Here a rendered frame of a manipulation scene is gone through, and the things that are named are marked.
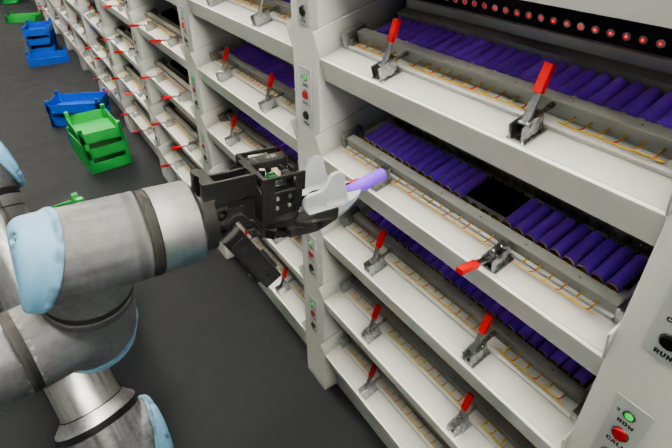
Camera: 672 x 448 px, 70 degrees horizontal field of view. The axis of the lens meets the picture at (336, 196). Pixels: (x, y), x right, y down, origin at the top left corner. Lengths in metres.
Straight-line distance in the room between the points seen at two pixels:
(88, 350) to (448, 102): 0.53
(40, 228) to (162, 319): 1.30
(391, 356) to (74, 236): 0.78
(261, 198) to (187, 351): 1.16
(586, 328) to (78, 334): 0.57
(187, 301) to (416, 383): 0.97
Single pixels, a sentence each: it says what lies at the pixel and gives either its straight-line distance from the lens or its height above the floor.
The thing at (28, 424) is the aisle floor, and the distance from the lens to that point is 1.65.
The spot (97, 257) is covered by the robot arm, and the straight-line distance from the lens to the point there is 0.48.
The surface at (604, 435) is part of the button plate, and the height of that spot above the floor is 0.65.
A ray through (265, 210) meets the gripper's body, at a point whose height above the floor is 0.92.
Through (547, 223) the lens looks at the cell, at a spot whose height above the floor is 0.80.
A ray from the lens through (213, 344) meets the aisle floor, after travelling 1.64.
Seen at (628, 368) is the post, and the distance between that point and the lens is 0.65.
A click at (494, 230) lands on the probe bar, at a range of 0.74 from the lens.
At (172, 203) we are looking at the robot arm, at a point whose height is 0.95.
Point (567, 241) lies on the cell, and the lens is 0.74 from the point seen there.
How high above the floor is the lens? 1.21
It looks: 32 degrees down
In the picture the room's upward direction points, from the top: straight up
